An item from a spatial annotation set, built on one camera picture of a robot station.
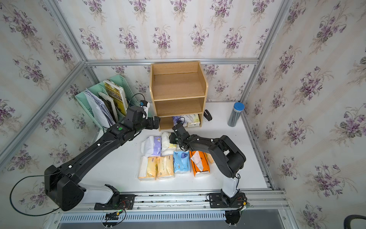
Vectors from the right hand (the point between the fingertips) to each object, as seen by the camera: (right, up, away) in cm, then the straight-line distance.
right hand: (172, 137), depth 93 cm
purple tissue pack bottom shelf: (+2, +12, +8) cm, 15 cm away
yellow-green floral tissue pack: (+17, +12, +8) cm, 22 cm away
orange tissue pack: (+17, -12, -13) cm, 24 cm away
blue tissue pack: (+7, -13, -9) cm, 17 cm away
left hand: (-8, +13, -14) cm, 21 cm away
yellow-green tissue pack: (-4, -4, -4) cm, 7 cm away
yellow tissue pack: (-3, -15, -13) cm, 20 cm away
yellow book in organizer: (-37, +30, 0) cm, 48 cm away
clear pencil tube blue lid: (+43, +15, +2) cm, 46 cm away
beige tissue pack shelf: (+24, -12, -7) cm, 28 cm away
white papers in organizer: (-41, +18, -13) cm, 46 cm away
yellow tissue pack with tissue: (-11, -15, -11) cm, 22 cm away
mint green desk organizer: (-43, +24, 0) cm, 49 cm away
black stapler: (+27, +14, +15) cm, 34 cm away
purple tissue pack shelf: (-12, -4, -7) cm, 15 cm away
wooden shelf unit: (+4, +31, -5) cm, 32 cm away
